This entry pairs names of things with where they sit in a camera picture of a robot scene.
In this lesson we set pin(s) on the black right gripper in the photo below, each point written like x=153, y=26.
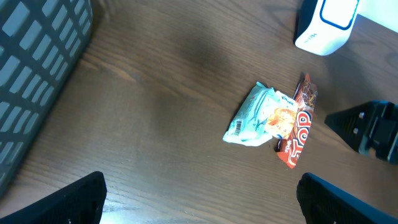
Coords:
x=369, y=129

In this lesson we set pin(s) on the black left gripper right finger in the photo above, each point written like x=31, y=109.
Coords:
x=322, y=202

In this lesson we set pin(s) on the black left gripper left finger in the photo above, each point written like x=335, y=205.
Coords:
x=80, y=202

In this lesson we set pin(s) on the orange Top chocolate bar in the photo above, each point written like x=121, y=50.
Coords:
x=290, y=149

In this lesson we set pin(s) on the teal snack packet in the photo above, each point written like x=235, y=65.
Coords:
x=248, y=125

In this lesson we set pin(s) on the grey plastic mesh basket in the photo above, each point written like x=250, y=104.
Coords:
x=41, y=42

